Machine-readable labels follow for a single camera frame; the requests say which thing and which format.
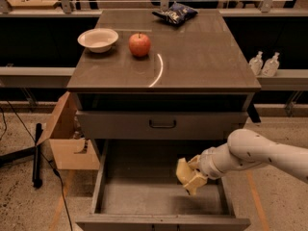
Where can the grey drawer cabinet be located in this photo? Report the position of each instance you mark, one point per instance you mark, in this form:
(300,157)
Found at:
(197,67)

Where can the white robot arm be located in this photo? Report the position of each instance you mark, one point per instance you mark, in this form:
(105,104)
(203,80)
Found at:
(244,150)

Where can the clear sanitizer bottle left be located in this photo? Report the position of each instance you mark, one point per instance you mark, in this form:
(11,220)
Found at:
(256,63)

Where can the yellow sponge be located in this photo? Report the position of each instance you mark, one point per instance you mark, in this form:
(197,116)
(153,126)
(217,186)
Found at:
(183,171)

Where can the black drawer handle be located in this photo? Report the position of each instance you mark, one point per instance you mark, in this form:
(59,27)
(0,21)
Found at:
(162,125)

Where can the clear sanitizer bottle right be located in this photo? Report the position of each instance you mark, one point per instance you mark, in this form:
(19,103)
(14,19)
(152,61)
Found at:
(271,66)

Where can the grey metal rail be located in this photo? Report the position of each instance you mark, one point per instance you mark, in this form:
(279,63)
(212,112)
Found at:
(35,77)

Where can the clear sanitizer bottle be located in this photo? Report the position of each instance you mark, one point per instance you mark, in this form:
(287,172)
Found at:
(271,66)
(256,63)

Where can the white bowl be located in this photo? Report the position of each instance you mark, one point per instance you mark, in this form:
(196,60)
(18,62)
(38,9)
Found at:
(98,40)

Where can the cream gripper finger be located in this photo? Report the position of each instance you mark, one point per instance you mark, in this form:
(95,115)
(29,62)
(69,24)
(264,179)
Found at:
(194,162)
(195,182)

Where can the red apple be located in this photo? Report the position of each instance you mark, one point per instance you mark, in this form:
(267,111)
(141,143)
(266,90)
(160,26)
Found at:
(139,44)

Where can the blue chip bag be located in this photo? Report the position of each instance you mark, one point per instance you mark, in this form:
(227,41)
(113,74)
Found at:
(176,14)

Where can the closed grey top drawer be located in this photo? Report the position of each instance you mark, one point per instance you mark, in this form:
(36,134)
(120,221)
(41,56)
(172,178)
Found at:
(134,125)

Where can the black stand base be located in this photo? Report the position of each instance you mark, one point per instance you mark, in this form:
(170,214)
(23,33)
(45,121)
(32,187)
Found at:
(27,153)

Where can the open grey middle drawer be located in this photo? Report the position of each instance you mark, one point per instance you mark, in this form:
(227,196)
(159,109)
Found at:
(137,190)

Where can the cardboard box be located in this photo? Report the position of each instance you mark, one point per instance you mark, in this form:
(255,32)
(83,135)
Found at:
(70,150)

